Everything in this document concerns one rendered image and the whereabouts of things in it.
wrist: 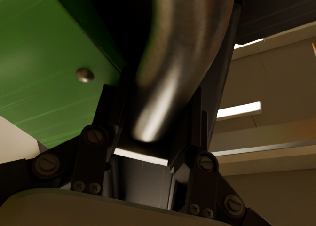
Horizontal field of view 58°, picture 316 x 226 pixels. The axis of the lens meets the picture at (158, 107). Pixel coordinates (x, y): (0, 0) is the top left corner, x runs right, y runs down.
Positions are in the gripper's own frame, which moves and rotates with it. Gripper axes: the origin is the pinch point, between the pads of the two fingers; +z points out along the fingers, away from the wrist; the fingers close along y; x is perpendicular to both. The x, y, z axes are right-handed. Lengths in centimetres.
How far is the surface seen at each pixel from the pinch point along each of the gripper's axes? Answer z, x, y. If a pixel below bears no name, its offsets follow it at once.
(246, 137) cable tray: 166, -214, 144
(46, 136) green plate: 2.8, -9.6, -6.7
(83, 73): 2.6, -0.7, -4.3
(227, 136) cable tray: 175, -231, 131
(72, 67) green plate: 2.8, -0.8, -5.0
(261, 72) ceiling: 487, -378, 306
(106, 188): 0.6, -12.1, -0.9
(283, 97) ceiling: 374, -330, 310
